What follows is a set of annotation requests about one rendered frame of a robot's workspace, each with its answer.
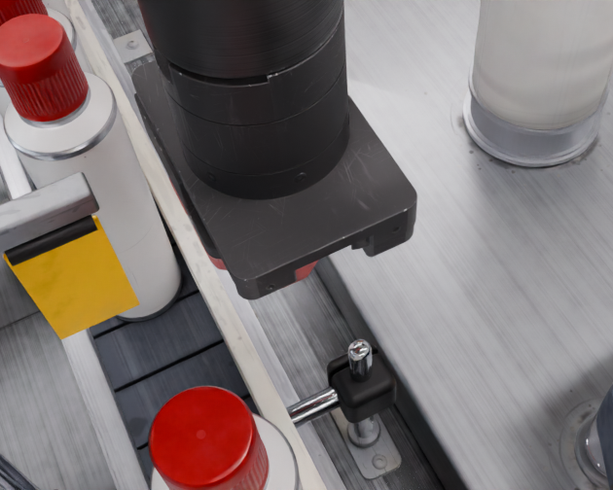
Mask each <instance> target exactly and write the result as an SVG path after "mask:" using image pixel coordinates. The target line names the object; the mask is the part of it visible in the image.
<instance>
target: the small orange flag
mask: <svg viewBox="0 0 613 490"><path fill-rule="evenodd" d="M4 252H5V254H4V255H3V258H4V260H5V261H6V263H7V264H8V265H9V267H10V268H11V270H12V271H13V273H14V274H15V275H16V277H17V278H18V280H19V282H20V283H21V284H22V286H23V287H24V289H25V290H26V291H27V292H28V293H29V295H30V296H31V298H32V299H33V300H34V302H35V303H36V305H37V306H38V308H39V309H40V310H41V312H42V313H43V315H44V316H45V318H46V319H47V320H48V322H49V323H50V325H51V326H52V328H53V329H54V331H55V332H56V334H57V335H58V337H59V338H60V339H64V338H66V337H68V336H70V335H73V334H75V333H78V332H80V331H83V330H85V329H87V328H89V327H92V326H94V325H96V324H98V323H100V322H103V321H105V320H107V319H109V318H112V317H114V316H116V315H118V314H120V313H123V312H125V311H127V310H129V309H131V308H133V307H135V306H137V305H139V304H140V302H139V300H138V298H137V296H136V294H135V292H134V290H133V289H132V287H131V285H130V283H129V281H128V279H127V277H126V273H125V271H124V269H123V267H122V265H121V263H120V261H119V259H118V257H117V255H116V253H115V251H114V249H113V247H112V245H111V243H110V241H109V239H108V237H107V235H106V233H105V231H104V229H103V227H102V224H101V222H100V221H99V219H98V217H97V216H96V215H94V216H92V215H88V216H86V217H85V218H82V219H80V220H77V221H75V222H73V223H70V224H68V225H66V226H63V227H60V228H57V229H55V230H53V231H50V232H48V233H45V234H43V235H41V236H38V237H36V238H34V239H31V240H29V241H27V242H24V243H22V244H20V245H17V246H16V247H14V248H11V249H9V250H6V251H4Z"/></svg>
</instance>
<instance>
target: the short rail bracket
mask: <svg viewBox="0 0 613 490"><path fill-rule="evenodd" d="M326 371H327V378H328V385H329V387H330V386H333V387H334V388H335V390H336V392H337V394H338V396H339V398H340V400H341V403H342V406H341V410H342V412H343V415H344V417H345V418H346V420H347V421H348V422H350V423H352V424H353V425H354V433H355V434H356V435H357V436H358V437H360V438H368V437H369V436H370V435H371V434H372V433H373V431H374V415H375V414H377V413H379V412H381V411H383V410H385V409H387V408H389V407H390V406H392V405H393V404H394V403H395V401H396V379H395V377H394V376H393V374H392V372H391V371H390V369H389V367H388V366H387V364H386V362H385V361H384V359H383V357H382V356H381V354H379V350H378V348H377V347H376V346H375V345H373V344H371V343H369V342H368V341H366V340H364V339H355V340H353V341H352V342H351V343H350V344H349V346H348V352H347V353H345V354H343V355H341V356H339V357H337V358H336V359H334V360H332V361H330V362H329V364H328V365H327V368H326Z"/></svg>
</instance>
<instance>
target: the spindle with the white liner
mask: <svg viewBox="0 0 613 490"><path fill-rule="evenodd" d="M612 72H613V0H481V6H480V18H479V24H478V31H477V37H476V43H475V53H474V59H473V61H472V63H471V66H470V70H469V77H468V85H469V89H468V91H467V93H466V96H465V99H464V104H463V119H464V123H465V126H466V128H467V130H468V132H469V134H470V136H471V137H472V138H473V140H474V141H475V142H476V143H477V144H478V145H479V146H480V147H481V148H482V149H483V150H485V151H486V152H487V153H489V154H490V155H492V156H494V157H496V158H499V159H501V160H504V161H506V162H510V163H513V164H516V165H521V166H531V167H542V166H551V165H556V164H560V163H563V162H566V161H569V160H571V159H573V158H576V157H577V156H579V155H581V154H582V153H583V152H584V151H586V150H587V149H588V148H589V147H590V145H591V144H592V143H593V141H594V140H595V137H596V135H597V133H598V130H599V126H600V121H601V112H600V111H601V109H602V108H603V106H604V104H605V102H606V99H607V96H608V92H609V80H610V77H611V75H612Z"/></svg>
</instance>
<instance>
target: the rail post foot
mask: <svg viewBox="0 0 613 490"><path fill-rule="evenodd" d="M330 414H331V416H332V418H333V420H334V422H335V424H336V426H337V428H338V430H339V432H340V434H341V436H342V438H343V441H344V443H345V445H346V447H347V449H348V451H349V453H350V455H351V457H352V459H353V461H354V463H355V465H356V467H357V469H358V471H359V472H360V474H361V475H362V477H363V478H365V479H366V480H375V479H377V478H379V477H381V476H383V475H386V474H388V473H391V472H393V471H395V470H397V469H398V468H399V467H400V465H401V462H402V458H401V455H400V453H399V451H398V449H397V448H396V446H395V444H394V442H393V440H392V438H391V436H390V435H389V433H388V431H387V430H386V428H385V426H384V424H383V422H382V421H381V419H380V417H379V414H378V413H377V414H375V415H374V431H373V433H372V434H371V435H370V436H369V437H366V438H361V437H358V436H357V435H356V434H355V433H354V425H353V424H352V423H350V422H348V421H347V420H346V418H345V417H344V415H343V412H342V410H341V408H340V407H339V408H337V409H335V410H333V411H331V412H330Z"/></svg>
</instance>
